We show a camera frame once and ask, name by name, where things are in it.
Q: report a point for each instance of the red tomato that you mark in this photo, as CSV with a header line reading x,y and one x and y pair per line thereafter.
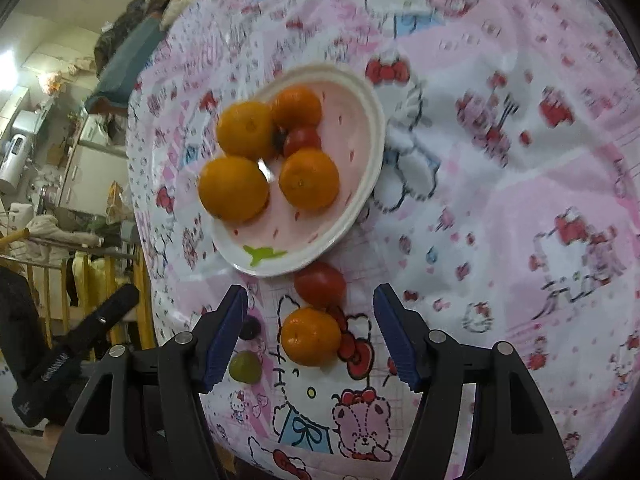
x,y
303,140
320,285

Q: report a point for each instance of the white water heater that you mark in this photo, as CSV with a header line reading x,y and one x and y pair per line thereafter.
x,y
15,155

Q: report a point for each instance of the large orange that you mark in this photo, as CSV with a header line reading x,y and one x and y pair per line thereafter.
x,y
233,188

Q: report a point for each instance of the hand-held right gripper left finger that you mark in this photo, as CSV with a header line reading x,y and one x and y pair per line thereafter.
x,y
225,345

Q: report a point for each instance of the white washing machine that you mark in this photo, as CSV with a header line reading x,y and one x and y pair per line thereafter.
x,y
95,170

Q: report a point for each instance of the pile of clothes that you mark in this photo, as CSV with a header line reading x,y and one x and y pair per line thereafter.
x,y
130,20

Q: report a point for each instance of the blue sofa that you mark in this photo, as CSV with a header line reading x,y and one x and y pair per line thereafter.
x,y
125,65

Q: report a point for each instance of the dark purple grape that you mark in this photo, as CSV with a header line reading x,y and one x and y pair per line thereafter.
x,y
250,329

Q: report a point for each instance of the small tangerine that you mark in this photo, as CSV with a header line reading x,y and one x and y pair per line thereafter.
x,y
296,106

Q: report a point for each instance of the orange tangerine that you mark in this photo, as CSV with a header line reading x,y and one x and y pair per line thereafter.
x,y
310,336
309,178
245,129

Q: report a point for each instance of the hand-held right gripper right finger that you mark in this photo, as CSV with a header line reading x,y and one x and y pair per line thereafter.
x,y
397,340

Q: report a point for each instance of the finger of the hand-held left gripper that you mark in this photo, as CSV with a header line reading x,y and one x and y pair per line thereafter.
x,y
107,312

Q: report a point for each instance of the green grape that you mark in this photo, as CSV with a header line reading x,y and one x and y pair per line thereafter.
x,y
245,366

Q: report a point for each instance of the yellow wooden rail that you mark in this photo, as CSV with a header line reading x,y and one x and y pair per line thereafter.
x,y
48,305

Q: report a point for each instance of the pink white-rimmed plate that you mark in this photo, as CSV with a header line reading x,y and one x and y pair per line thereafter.
x,y
350,125

